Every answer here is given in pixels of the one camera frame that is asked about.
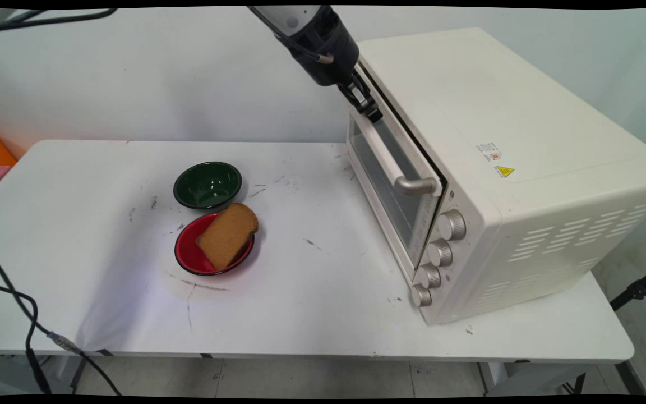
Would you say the black tripod stand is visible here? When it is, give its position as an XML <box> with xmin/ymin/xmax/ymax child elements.
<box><xmin>609</xmin><ymin>262</ymin><xmax>646</xmax><ymax>313</ymax></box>

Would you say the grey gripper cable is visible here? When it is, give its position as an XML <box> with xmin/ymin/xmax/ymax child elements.
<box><xmin>274</xmin><ymin>31</ymin><xmax>336</xmax><ymax>65</ymax></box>

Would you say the brown bread slice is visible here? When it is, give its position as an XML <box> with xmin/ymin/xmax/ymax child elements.
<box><xmin>195</xmin><ymin>203</ymin><xmax>260</xmax><ymax>272</ymax></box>

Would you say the silver oven knob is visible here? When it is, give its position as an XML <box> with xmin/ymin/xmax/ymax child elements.
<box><xmin>427</xmin><ymin>238</ymin><xmax>455</xmax><ymax>268</ymax></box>
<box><xmin>438</xmin><ymin>209</ymin><xmax>468</xmax><ymax>241</ymax></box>
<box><xmin>410</xmin><ymin>284</ymin><xmax>433</xmax><ymax>308</ymax></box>
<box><xmin>417</xmin><ymin>264</ymin><xmax>443</xmax><ymax>290</ymax></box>

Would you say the black cable with connector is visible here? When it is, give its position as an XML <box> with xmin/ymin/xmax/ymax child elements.
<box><xmin>0</xmin><ymin>241</ymin><xmax>124</xmax><ymax>397</ymax></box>

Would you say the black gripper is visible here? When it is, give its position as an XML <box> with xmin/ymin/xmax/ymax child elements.
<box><xmin>285</xmin><ymin>7</ymin><xmax>384</xmax><ymax>125</ymax></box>

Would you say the red bowl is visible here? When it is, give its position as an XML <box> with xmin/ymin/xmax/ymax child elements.
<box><xmin>174</xmin><ymin>213</ymin><xmax>256</xmax><ymax>277</ymax></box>

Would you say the thin black cable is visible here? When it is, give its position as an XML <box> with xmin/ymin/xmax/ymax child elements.
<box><xmin>0</xmin><ymin>279</ymin><xmax>53</xmax><ymax>395</ymax></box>

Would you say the oven door with handle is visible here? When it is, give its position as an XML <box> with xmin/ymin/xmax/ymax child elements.
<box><xmin>345</xmin><ymin>62</ymin><xmax>449</xmax><ymax>283</ymax></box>

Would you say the black overhead cable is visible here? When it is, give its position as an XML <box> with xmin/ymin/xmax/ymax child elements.
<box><xmin>0</xmin><ymin>8</ymin><xmax>118</xmax><ymax>41</ymax></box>

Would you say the green bowl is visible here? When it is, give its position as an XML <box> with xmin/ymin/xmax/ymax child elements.
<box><xmin>173</xmin><ymin>161</ymin><xmax>243</xmax><ymax>212</ymax></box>

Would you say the cream toaster oven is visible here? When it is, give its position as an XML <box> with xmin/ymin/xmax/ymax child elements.
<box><xmin>345</xmin><ymin>27</ymin><xmax>646</xmax><ymax>327</ymax></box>

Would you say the white table leg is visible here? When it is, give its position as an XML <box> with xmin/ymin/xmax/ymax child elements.
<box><xmin>47</xmin><ymin>355</ymin><xmax>90</xmax><ymax>394</ymax></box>
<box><xmin>477</xmin><ymin>362</ymin><xmax>512</xmax><ymax>394</ymax></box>

